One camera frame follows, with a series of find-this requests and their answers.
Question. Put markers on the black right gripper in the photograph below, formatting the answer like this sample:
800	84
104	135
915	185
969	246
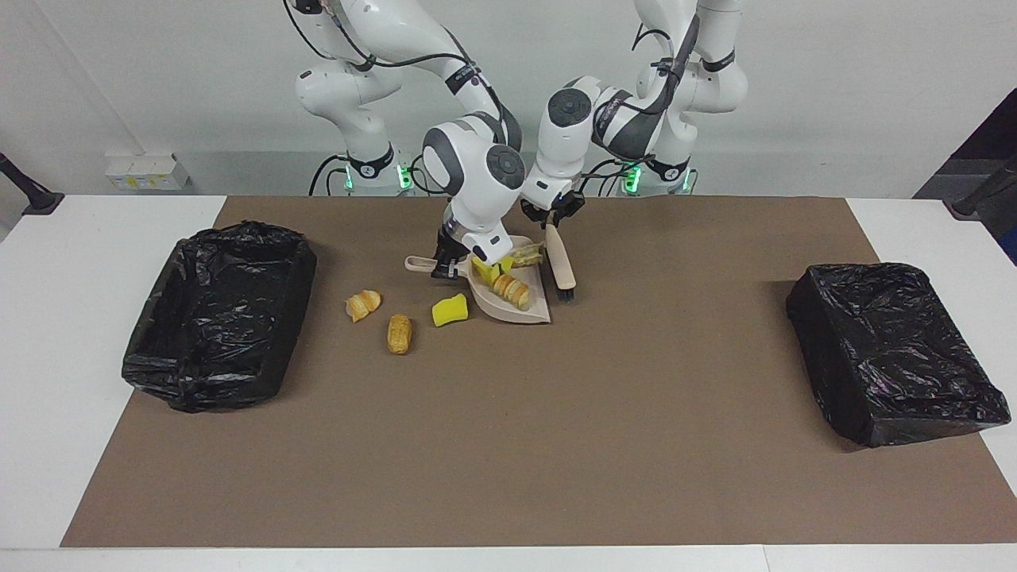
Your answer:
453	246

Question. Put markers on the beige plastic dustpan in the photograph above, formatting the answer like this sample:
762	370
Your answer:
528	314

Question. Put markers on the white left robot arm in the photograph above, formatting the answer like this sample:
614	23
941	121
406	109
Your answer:
568	127

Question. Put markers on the black clamp stand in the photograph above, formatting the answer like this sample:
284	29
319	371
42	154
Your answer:
981	195
32	195

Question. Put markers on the beige hand brush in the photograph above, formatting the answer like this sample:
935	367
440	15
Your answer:
561	266

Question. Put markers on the brown table mat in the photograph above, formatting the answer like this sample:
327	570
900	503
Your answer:
397	477

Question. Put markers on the pale torn bread piece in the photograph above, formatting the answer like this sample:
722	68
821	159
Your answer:
528	256

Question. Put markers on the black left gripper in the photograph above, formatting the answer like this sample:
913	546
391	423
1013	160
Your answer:
552	210

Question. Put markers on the small striped croissant piece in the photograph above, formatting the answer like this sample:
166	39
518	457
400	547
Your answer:
363	305

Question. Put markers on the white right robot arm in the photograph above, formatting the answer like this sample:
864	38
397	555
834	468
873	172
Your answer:
477	175

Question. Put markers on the brown oval bread roll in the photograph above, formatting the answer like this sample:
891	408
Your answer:
399	334

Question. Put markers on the long striped croissant piece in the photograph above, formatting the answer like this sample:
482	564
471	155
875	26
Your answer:
511	291

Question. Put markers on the white wall socket box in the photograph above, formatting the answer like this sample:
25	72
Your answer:
147	173

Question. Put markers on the black bag-lined bin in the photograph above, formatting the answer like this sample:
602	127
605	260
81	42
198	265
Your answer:
214	318
890	357

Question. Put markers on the yellow green sponge piece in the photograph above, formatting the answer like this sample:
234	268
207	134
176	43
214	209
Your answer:
506	264
483	272
450	311

